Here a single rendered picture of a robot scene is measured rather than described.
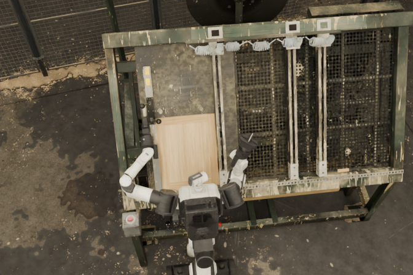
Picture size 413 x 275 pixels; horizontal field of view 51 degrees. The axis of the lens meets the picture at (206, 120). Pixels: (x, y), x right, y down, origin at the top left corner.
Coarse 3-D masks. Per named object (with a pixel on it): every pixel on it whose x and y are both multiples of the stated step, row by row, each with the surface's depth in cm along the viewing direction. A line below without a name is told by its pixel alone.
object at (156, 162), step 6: (144, 66) 309; (150, 66) 311; (144, 72) 309; (150, 72) 309; (144, 78) 310; (150, 78) 310; (150, 90) 312; (150, 96) 313; (150, 126) 318; (150, 132) 319; (156, 132) 319; (156, 138) 321; (156, 144) 322; (156, 162) 325; (156, 168) 326; (156, 174) 327; (156, 180) 328; (156, 186) 329
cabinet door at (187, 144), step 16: (160, 128) 321; (176, 128) 323; (192, 128) 324; (208, 128) 325; (160, 144) 324; (176, 144) 326; (192, 144) 327; (208, 144) 328; (160, 160) 327; (176, 160) 328; (192, 160) 330; (208, 160) 331; (176, 176) 331; (208, 176) 334
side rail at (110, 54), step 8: (104, 48) 301; (112, 48) 302; (112, 56) 303; (112, 64) 304; (112, 72) 306; (112, 80) 307; (112, 88) 308; (112, 96) 309; (112, 104) 311; (120, 104) 318; (112, 112) 312; (120, 112) 313; (120, 120) 314; (120, 128) 315; (120, 136) 317; (120, 144) 318; (120, 152) 319; (120, 160) 321; (120, 168) 322; (120, 176) 323
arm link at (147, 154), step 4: (148, 148) 295; (144, 152) 293; (148, 152) 294; (152, 152) 295; (140, 156) 292; (144, 156) 292; (148, 156) 293; (136, 160) 293; (140, 160) 292; (144, 160) 291; (140, 164) 292; (144, 164) 293
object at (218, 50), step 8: (208, 32) 300; (216, 48) 293; (216, 56) 309; (216, 64) 313; (216, 72) 314; (216, 80) 316; (216, 88) 313; (216, 96) 315; (216, 104) 316; (216, 112) 317; (216, 120) 319; (216, 128) 321; (224, 128) 321; (216, 136) 326; (224, 136) 322; (224, 144) 324; (224, 152) 325; (224, 160) 326; (224, 168) 328; (224, 176) 329
